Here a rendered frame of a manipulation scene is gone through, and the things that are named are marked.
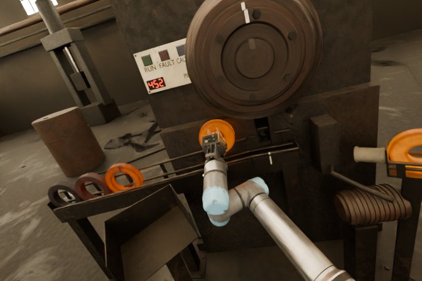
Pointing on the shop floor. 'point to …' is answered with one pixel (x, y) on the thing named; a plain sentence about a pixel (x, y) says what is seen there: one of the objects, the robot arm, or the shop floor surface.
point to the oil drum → (70, 141)
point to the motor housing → (366, 225)
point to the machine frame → (190, 113)
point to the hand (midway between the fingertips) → (215, 133)
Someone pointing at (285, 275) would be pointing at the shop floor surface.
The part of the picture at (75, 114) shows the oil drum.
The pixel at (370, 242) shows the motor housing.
